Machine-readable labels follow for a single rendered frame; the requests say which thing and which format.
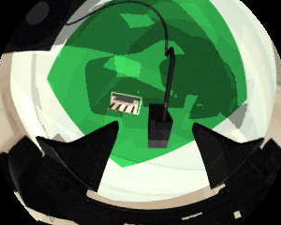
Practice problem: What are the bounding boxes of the black cable with plug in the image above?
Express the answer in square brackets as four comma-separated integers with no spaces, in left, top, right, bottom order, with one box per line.
[76,0,175,149]

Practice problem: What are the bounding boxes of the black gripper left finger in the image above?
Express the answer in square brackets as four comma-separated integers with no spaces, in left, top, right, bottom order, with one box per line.
[35,121,119,192]

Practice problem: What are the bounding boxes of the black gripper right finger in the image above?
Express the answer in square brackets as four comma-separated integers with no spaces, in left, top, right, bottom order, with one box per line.
[192,123,265,190]

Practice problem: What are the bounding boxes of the green circuit board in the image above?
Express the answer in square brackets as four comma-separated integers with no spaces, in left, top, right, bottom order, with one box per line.
[47,0,248,168]

